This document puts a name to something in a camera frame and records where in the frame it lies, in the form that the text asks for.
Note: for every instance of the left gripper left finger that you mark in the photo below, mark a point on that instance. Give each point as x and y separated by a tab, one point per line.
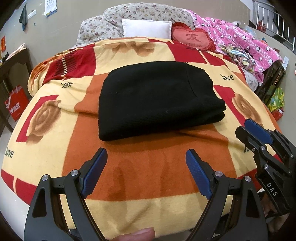
46	219

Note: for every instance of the yellow orange rose blanket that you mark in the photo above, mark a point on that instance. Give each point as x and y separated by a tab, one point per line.
146	182

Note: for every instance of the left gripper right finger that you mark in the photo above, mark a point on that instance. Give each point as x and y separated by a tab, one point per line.
233	210

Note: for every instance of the black pants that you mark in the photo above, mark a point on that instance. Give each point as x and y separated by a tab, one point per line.
156	97

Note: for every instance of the metal stair railing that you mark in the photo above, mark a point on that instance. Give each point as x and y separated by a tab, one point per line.
268	20

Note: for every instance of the red heart cushion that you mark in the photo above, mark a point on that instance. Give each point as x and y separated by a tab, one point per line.
197	38

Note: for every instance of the dark wooden side table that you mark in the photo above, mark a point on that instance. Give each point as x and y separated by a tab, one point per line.
14	71

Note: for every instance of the dark wooden bed frame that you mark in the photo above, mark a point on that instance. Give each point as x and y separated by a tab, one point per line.
272	79

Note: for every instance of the person's left hand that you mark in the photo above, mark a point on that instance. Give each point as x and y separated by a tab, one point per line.
147	234

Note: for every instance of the red shopping bag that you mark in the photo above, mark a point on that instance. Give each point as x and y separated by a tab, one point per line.
16	102

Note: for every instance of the white pillow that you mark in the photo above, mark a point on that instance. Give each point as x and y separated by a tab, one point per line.
146	28

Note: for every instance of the dark cloth on wall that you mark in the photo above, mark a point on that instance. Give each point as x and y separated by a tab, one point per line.
24	18

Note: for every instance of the grey floral bedding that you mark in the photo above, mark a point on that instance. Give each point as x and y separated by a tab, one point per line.
109	26

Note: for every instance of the pink penguin quilt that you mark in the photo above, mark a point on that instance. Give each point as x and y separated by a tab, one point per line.
224	33

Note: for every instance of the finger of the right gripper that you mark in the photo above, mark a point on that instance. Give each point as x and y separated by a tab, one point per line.
261	132
251	143

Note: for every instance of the colourful crumpled cloth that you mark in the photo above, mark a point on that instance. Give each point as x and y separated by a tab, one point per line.
239	56

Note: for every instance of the person's right hand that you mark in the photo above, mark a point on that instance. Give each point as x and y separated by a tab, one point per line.
276	223

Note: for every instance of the green yellow bag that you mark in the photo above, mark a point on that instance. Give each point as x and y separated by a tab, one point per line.
277	101

